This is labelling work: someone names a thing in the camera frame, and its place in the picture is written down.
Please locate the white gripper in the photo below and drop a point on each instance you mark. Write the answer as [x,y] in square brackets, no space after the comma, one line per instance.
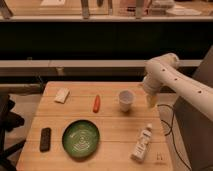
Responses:
[152,87]

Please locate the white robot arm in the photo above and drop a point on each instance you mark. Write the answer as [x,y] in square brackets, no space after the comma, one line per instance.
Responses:
[162,71]

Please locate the orange carrot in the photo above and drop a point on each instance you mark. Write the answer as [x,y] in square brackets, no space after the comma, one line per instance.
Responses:
[96,106]

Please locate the white plastic bottle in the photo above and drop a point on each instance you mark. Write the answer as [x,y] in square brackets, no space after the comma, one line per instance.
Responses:
[141,146]

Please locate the green round plate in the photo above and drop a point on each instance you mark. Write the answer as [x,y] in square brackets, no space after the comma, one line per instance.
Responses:
[81,139]

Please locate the white sponge block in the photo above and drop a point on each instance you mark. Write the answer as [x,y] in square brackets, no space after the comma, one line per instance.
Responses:
[61,95]

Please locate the black remote control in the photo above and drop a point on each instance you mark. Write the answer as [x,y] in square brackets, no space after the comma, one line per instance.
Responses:
[45,139]

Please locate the black office chair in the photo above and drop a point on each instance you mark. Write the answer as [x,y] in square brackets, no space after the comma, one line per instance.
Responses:
[8,121]

